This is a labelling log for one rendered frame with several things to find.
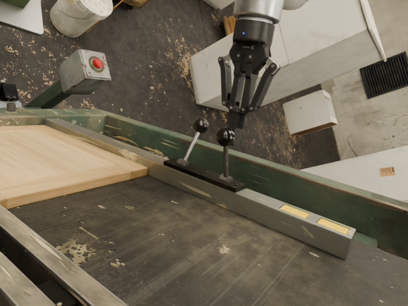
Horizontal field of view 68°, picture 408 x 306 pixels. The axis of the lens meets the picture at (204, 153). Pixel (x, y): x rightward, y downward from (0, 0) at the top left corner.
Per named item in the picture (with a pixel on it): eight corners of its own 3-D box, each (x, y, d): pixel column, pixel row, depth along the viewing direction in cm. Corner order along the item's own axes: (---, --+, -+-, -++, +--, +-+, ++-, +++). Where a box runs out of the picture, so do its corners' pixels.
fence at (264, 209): (58, 129, 105) (58, 118, 104) (350, 248, 54) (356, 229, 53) (44, 130, 100) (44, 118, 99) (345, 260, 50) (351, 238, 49)
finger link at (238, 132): (242, 110, 62) (246, 111, 62) (236, 143, 64) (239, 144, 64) (235, 110, 60) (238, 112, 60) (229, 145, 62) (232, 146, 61)
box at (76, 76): (81, 70, 134) (105, 52, 124) (88, 96, 133) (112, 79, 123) (54, 67, 124) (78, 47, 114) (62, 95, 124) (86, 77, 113)
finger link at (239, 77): (243, 52, 57) (236, 51, 58) (231, 111, 60) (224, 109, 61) (252, 55, 60) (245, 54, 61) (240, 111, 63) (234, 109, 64)
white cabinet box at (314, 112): (291, 107, 585) (329, 93, 543) (299, 136, 574) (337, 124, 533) (282, 104, 548) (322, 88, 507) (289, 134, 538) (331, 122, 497)
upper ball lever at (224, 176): (223, 177, 68) (223, 122, 61) (238, 183, 66) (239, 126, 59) (213, 186, 65) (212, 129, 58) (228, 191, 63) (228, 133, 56)
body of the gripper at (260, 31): (283, 27, 58) (273, 77, 60) (244, 25, 62) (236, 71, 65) (268, 17, 52) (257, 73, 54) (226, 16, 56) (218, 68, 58)
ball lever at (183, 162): (178, 168, 74) (201, 120, 76) (190, 173, 72) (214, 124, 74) (170, 163, 70) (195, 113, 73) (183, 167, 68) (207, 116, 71)
